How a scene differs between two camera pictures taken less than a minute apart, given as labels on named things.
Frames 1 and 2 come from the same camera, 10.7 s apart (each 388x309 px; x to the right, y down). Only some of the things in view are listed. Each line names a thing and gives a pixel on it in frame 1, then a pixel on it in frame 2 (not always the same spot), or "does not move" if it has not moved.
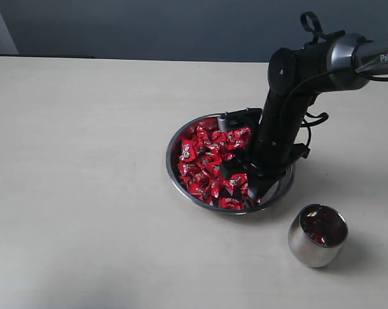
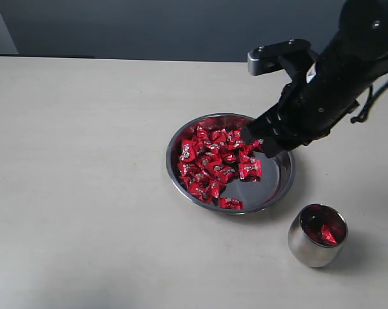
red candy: (240, 137) does not move
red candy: (203, 194) does not move
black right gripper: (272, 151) to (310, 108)
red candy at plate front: (230, 203) does not move
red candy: (187, 152) does not move
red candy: (245, 194) to (327, 235)
